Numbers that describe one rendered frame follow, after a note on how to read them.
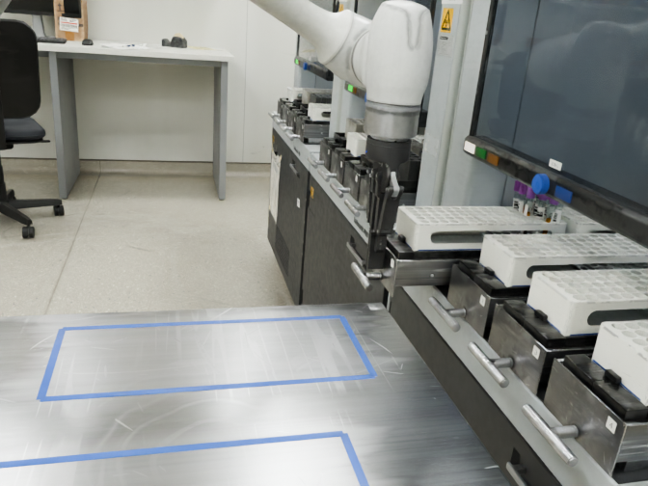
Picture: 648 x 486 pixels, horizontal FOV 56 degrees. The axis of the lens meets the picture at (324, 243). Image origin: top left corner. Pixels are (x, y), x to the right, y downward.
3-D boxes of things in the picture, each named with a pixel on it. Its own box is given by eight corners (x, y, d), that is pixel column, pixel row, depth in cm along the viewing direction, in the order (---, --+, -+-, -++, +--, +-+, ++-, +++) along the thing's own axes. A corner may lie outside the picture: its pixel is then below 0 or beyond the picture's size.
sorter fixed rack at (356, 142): (438, 155, 189) (441, 135, 187) (451, 163, 180) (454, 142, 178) (344, 152, 182) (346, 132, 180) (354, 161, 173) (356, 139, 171)
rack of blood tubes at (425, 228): (533, 235, 123) (539, 206, 121) (562, 255, 114) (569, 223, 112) (392, 237, 116) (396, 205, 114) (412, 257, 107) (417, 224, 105)
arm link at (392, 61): (438, 108, 98) (403, 95, 110) (452, 4, 93) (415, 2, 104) (375, 105, 95) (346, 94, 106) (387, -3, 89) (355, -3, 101)
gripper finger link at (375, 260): (386, 230, 109) (388, 232, 109) (382, 267, 112) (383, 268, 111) (370, 230, 109) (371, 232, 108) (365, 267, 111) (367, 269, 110)
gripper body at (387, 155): (419, 143, 100) (412, 197, 103) (401, 132, 108) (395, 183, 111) (375, 141, 98) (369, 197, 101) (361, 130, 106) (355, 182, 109)
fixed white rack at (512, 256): (625, 265, 111) (634, 232, 109) (665, 288, 102) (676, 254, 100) (475, 268, 104) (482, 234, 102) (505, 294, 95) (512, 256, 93)
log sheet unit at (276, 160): (268, 210, 303) (272, 139, 290) (277, 229, 278) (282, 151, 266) (263, 210, 302) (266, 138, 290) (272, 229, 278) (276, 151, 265)
